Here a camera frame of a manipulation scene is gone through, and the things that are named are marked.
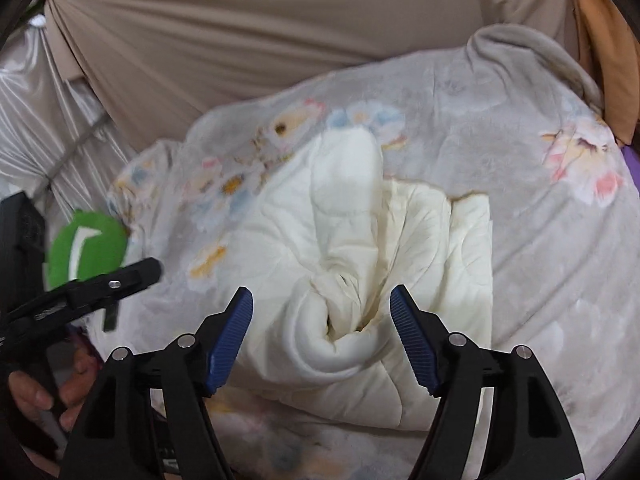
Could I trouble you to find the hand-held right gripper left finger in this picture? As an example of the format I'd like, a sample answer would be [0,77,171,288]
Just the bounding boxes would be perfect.
[60,286,254,480]

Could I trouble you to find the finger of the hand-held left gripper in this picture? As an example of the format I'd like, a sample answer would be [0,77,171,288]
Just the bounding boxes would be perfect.
[0,257,163,348]

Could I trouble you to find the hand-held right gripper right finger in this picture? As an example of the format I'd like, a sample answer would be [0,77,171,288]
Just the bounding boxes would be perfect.
[390,284,583,480]

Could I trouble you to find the white quilted jacket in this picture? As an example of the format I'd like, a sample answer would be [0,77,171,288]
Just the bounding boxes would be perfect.
[220,127,496,433]

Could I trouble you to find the person's left hand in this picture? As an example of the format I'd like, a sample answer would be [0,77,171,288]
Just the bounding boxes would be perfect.
[7,345,101,431]

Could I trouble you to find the green pillow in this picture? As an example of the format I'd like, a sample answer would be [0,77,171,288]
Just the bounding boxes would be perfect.
[45,210,130,291]

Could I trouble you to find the silver satin curtain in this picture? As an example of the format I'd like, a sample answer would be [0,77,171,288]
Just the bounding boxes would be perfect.
[0,15,136,201]

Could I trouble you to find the grey floral blanket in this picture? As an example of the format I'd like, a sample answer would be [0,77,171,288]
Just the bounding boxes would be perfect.
[65,25,640,480]

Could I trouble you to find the purple cloth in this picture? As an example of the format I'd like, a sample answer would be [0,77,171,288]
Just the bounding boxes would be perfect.
[622,142,640,201]

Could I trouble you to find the beige backdrop cloth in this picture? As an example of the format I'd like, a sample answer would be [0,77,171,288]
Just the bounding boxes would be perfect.
[45,0,586,153]

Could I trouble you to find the orange cloth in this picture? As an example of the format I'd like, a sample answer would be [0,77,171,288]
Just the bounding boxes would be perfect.
[570,0,640,146]

